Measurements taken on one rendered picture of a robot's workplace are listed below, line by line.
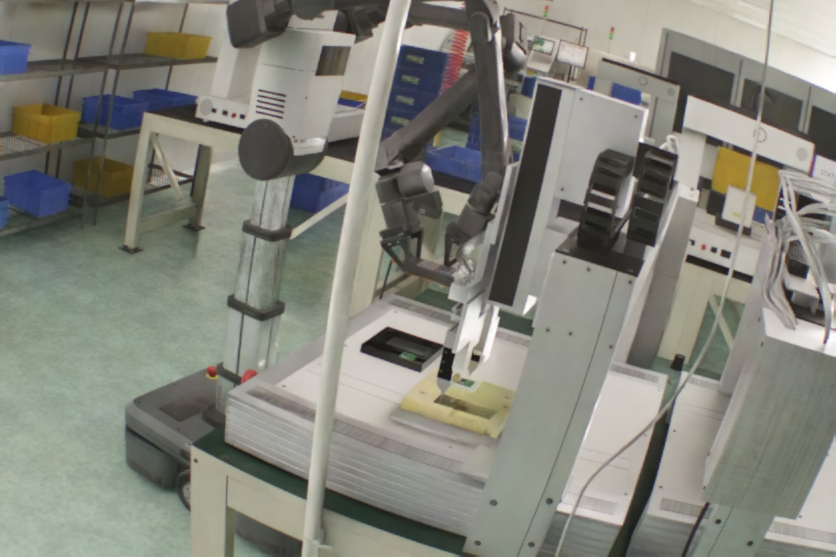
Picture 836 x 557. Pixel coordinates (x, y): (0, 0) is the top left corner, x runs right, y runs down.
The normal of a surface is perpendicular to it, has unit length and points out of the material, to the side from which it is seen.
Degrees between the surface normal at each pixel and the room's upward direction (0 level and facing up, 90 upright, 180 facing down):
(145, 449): 90
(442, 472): 0
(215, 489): 90
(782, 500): 90
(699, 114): 90
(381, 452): 0
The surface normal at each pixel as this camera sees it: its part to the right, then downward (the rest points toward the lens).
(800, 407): -0.31, 0.18
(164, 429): -0.13, -0.56
